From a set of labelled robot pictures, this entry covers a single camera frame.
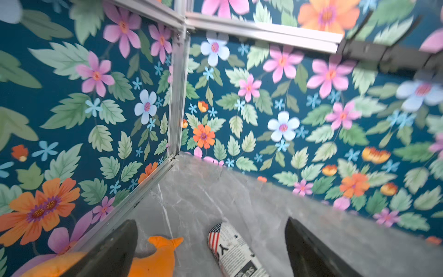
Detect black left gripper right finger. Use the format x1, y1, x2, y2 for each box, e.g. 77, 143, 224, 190
284, 217, 361, 277

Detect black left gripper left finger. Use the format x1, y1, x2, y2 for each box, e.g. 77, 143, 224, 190
62, 219, 138, 277

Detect orange plush whale toy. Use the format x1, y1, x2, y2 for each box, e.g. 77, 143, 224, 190
22, 236, 183, 277

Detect newspaper print wrapped vase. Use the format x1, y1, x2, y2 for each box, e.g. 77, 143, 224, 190
208, 222, 269, 277

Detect black hook rail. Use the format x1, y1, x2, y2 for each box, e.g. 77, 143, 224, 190
337, 10, 443, 75

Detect aluminium frame struts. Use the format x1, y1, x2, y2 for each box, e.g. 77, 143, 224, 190
70, 0, 344, 253

